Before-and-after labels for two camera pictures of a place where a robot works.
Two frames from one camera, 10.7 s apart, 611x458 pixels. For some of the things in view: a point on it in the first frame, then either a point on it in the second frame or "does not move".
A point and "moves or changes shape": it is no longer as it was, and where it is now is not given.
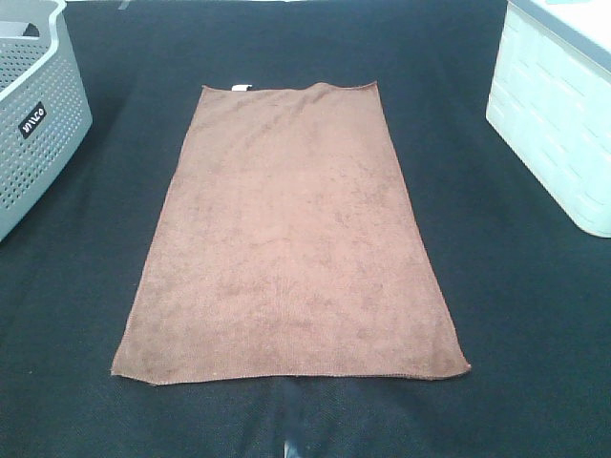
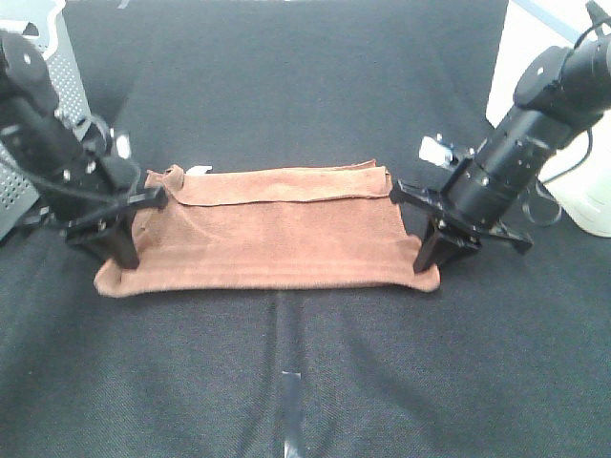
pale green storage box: [550, 98] does not move
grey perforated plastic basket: [46, 109] does not move
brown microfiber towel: [291, 244] moves or changes shape
